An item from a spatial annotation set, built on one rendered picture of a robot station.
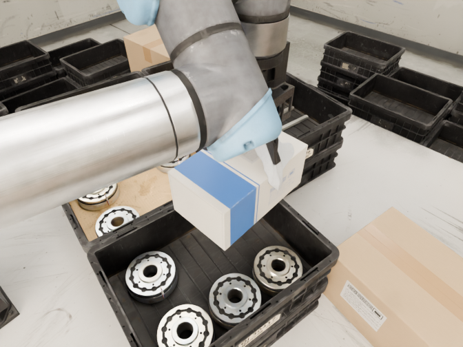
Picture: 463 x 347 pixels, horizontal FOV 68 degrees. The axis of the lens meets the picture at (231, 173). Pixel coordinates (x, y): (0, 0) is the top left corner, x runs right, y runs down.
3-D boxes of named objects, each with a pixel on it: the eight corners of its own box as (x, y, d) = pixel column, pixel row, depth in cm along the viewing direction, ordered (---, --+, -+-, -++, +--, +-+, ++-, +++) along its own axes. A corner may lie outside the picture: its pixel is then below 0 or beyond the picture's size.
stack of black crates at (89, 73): (107, 142, 212) (85, 76, 181) (82, 122, 227) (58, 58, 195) (158, 115, 233) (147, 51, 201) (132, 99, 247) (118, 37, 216)
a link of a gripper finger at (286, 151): (310, 173, 53) (289, 120, 50) (287, 194, 50) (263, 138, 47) (295, 174, 55) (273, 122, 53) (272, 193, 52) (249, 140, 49)
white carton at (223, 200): (224, 250, 52) (224, 214, 46) (173, 209, 58) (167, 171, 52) (300, 182, 63) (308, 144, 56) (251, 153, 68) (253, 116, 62)
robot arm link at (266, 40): (262, 29, 36) (208, 10, 40) (259, 69, 39) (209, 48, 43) (302, 12, 40) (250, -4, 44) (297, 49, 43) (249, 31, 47)
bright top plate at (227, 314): (227, 335, 61) (227, 334, 61) (199, 291, 67) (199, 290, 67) (271, 305, 65) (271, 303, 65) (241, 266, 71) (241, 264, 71)
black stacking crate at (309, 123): (246, 198, 91) (247, 167, 83) (188, 141, 108) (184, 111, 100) (344, 142, 108) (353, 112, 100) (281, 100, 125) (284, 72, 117)
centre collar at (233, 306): (231, 314, 64) (231, 312, 63) (217, 293, 67) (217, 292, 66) (253, 300, 66) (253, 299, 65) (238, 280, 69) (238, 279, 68)
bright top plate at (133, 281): (138, 306, 65) (137, 305, 65) (118, 268, 71) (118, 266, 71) (184, 279, 69) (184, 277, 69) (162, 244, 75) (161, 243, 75)
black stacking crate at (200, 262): (167, 414, 57) (157, 397, 49) (101, 281, 74) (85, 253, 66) (330, 284, 74) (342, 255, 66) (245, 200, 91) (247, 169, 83)
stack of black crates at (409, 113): (418, 166, 196) (454, 99, 165) (395, 195, 181) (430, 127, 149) (355, 137, 216) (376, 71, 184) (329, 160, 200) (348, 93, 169)
